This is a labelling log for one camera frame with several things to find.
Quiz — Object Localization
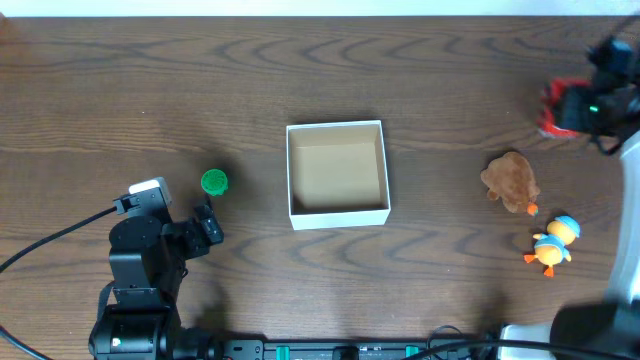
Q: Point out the red toy fire truck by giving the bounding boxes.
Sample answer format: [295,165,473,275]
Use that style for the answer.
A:
[536,77,590,139]

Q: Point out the brown plush toy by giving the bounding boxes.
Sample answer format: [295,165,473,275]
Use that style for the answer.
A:
[480,151,541,217]

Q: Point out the orange duck toy blue hat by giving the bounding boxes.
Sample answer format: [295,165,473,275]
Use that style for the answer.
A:
[523,215,581,278]

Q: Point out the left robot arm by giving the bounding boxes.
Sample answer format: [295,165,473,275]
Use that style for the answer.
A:
[89,203,224,359]

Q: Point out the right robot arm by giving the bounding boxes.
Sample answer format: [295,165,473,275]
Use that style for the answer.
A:
[447,35,639,359]

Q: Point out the green ribbed plastic cap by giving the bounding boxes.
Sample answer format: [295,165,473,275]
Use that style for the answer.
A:
[200,168,229,196]

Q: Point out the white cardboard box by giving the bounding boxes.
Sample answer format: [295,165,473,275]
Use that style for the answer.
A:
[286,120,391,231]

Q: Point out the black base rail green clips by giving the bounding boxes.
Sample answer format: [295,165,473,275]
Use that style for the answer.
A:
[221,335,465,360]

